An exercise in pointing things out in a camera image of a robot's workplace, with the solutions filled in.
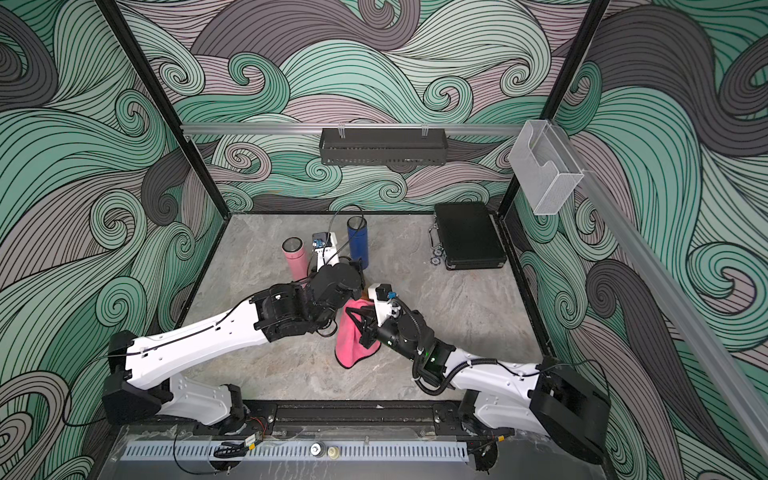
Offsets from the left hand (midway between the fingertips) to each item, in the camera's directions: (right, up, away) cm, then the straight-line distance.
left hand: (353, 260), depth 67 cm
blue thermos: (0, +5, +24) cm, 24 cm away
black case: (+42, +6, +51) cm, 66 cm away
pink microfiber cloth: (-2, -22, +4) cm, 22 cm away
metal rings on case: (+28, +3, +43) cm, 51 cm away
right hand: (-2, -13, +3) cm, 14 cm away
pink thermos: (-18, +2, +16) cm, 24 cm away
